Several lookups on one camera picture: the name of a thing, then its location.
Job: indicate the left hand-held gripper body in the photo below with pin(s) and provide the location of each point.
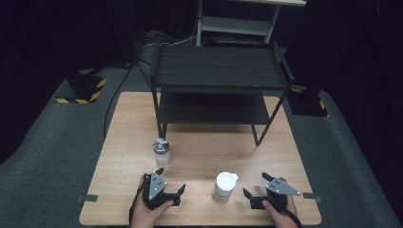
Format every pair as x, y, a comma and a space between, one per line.
157, 186

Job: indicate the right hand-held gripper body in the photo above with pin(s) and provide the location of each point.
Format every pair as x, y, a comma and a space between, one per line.
278, 187

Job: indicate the glass jar with metal lid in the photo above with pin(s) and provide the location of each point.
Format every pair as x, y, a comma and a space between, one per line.
161, 152

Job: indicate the black two-tier shelf rack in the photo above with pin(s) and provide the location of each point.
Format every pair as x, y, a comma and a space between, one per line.
218, 68

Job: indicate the person's left hand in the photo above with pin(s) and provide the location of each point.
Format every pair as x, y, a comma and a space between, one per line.
147, 215

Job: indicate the person's right hand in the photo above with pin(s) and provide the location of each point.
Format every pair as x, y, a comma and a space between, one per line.
280, 218

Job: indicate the grey tape strip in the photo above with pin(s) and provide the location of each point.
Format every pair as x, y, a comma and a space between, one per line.
87, 198
312, 197

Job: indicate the yellow-black striped stand base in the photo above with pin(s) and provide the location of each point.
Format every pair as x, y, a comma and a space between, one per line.
307, 103
83, 90

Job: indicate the white metal shelf unit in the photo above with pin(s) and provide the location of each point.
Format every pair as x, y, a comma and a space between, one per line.
236, 25

